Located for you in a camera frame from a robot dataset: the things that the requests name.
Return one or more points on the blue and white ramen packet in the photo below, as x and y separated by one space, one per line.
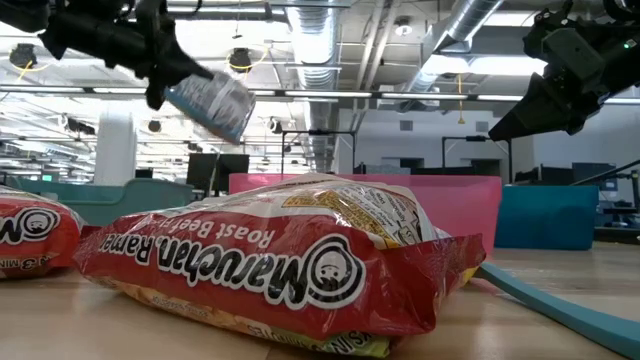
215 107

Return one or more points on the silver ceiling duct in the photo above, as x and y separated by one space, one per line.
315 50
470 20

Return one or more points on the black monitor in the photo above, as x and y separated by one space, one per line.
220 170
595 172

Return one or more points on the red ramen packet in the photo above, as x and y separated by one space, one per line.
250 280
35 235

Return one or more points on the white pillar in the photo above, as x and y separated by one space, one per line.
115 150

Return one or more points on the black ceiling camera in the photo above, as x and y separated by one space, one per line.
22 54
240 59

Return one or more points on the black station frame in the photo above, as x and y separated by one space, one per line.
635 200

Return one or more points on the black stand frame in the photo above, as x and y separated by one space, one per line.
475 138
320 132

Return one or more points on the pink plastic tray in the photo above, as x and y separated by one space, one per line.
465 210

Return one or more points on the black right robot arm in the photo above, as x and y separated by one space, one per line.
625 7

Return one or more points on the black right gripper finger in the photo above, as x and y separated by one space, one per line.
545 107
580 126

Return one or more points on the yellow hanging pendant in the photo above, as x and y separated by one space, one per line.
461 120

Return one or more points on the green plastic bin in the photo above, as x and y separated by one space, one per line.
125 200

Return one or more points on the blue plastic bin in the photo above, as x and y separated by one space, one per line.
545 220

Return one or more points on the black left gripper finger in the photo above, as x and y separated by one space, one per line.
177 70
156 97

